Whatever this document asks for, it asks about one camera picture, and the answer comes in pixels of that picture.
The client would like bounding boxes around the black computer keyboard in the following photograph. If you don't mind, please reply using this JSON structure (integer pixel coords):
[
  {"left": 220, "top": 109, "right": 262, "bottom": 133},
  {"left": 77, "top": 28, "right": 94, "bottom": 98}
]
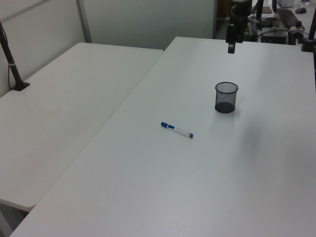
[{"left": 277, "top": 8, "right": 300, "bottom": 29}]

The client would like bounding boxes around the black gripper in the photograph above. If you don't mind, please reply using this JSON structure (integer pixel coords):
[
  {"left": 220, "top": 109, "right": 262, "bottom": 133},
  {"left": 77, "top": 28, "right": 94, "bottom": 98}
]
[{"left": 226, "top": 0, "right": 253, "bottom": 54}]

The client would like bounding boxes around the black camera stand pole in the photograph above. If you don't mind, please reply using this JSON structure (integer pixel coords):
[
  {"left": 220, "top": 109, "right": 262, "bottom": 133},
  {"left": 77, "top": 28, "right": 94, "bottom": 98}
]
[
  {"left": 300, "top": 13, "right": 316, "bottom": 53},
  {"left": 0, "top": 21, "right": 31, "bottom": 92}
]

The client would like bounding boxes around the light brown wooden furniture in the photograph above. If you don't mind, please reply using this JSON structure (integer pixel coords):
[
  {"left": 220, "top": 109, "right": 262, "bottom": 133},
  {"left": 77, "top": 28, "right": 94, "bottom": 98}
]
[{"left": 217, "top": 0, "right": 232, "bottom": 18}]

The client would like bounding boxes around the blue and white marker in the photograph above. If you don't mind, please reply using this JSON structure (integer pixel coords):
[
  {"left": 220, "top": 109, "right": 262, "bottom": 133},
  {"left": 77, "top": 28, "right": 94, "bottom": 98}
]
[{"left": 160, "top": 120, "right": 195, "bottom": 140}]

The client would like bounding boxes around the grey computer case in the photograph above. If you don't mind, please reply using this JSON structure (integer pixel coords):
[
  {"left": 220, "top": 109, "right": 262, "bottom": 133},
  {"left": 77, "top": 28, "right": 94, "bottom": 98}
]
[{"left": 258, "top": 26, "right": 297, "bottom": 45}]

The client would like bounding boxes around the grey partition frame post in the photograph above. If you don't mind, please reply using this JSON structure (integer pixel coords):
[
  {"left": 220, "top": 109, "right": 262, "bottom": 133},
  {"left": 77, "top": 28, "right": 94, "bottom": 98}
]
[{"left": 75, "top": 0, "right": 92, "bottom": 44}]

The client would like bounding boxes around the white cardboard box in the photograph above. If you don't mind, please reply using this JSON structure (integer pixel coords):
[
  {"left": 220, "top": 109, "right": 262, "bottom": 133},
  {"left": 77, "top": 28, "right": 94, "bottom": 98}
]
[{"left": 276, "top": 0, "right": 295, "bottom": 8}]

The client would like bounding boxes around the black mesh pen cup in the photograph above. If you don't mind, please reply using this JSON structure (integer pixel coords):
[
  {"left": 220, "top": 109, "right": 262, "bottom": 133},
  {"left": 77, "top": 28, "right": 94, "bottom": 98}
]
[{"left": 214, "top": 81, "right": 239, "bottom": 114}]

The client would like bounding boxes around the white side table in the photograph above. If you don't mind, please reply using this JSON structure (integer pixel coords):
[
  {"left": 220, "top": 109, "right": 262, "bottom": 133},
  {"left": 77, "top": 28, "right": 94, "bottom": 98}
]
[{"left": 0, "top": 42, "right": 165, "bottom": 237}]

